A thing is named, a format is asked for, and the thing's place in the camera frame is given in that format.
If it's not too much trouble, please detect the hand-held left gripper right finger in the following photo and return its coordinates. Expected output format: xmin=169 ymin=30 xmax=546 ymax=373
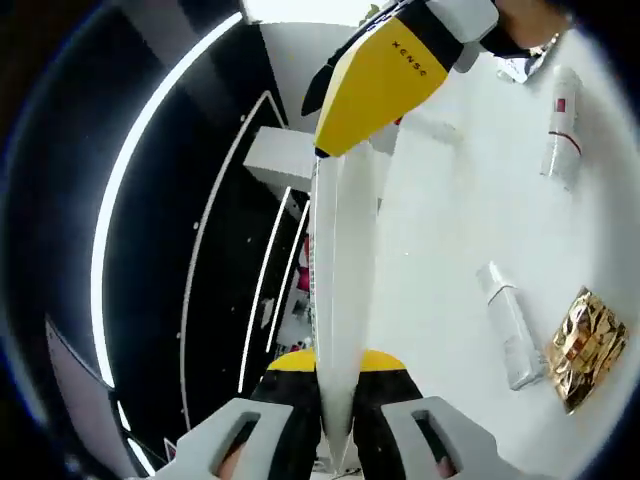
xmin=351 ymin=348 xmax=502 ymax=480

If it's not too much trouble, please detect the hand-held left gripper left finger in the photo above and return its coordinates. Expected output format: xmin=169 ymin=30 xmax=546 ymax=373
xmin=163 ymin=348 xmax=322 ymax=480

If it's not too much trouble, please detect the silver foil skincare sachet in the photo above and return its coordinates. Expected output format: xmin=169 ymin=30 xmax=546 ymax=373
xmin=496 ymin=29 xmax=562 ymax=85

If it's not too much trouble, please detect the red label skincare pump bottle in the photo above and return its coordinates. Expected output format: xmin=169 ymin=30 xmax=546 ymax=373
xmin=538 ymin=63 xmax=587 ymax=192

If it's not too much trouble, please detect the tall white skincare tube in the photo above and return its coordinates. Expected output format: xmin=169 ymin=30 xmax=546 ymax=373
xmin=308 ymin=142 xmax=387 ymax=474

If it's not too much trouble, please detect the gold foil skincare sachet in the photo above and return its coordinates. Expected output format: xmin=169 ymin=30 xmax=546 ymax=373
xmin=542 ymin=284 xmax=629 ymax=416

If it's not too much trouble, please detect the person's right hand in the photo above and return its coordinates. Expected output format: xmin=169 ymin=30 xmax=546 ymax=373
xmin=498 ymin=0 xmax=576 ymax=51

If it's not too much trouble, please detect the white square pillar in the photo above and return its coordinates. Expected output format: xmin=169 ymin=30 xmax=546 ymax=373
xmin=243 ymin=125 xmax=317 ymax=192

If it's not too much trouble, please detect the large pale hanging screen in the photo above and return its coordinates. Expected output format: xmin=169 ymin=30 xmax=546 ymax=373
xmin=43 ymin=313 xmax=132 ymax=480

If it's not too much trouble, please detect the red wall screen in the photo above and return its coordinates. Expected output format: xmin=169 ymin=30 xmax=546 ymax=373
xmin=297 ymin=238 xmax=315 ymax=292

